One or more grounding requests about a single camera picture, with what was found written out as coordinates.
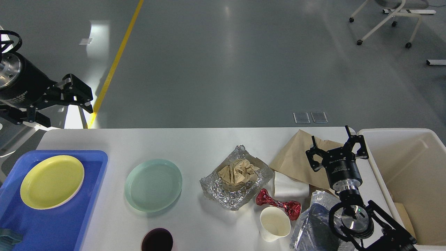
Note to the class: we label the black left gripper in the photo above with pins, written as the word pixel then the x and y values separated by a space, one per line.
pixel 25 86

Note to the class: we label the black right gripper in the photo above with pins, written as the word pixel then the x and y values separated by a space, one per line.
pixel 340 169

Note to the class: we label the pink mug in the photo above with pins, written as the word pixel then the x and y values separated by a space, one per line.
pixel 158 239

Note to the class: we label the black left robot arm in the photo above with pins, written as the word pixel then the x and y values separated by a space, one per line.
pixel 25 90

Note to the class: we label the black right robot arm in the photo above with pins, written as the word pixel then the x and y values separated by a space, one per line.
pixel 367 226

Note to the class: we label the brown paper bag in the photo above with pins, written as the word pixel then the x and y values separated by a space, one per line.
pixel 292 162

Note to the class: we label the white napkin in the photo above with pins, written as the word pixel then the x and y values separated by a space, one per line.
pixel 286 187

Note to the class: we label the red foil wrapper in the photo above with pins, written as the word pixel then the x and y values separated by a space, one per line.
pixel 292 208

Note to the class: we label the beige waste bin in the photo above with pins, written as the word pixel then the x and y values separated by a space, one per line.
pixel 410 167

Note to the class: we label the yellow plate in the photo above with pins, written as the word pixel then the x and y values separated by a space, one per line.
pixel 52 182

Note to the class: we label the white paper cup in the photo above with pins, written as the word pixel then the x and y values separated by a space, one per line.
pixel 275 224

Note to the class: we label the crumpled aluminium foil tray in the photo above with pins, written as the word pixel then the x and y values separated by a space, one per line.
pixel 234 197

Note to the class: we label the blue plastic tray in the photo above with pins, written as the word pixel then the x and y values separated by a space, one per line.
pixel 59 229

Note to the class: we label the light green plate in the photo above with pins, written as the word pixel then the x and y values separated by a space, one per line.
pixel 153 185

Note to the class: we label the white bar on floor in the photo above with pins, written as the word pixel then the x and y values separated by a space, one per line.
pixel 436 62

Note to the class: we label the white office chair right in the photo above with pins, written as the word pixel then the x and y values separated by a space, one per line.
pixel 395 8

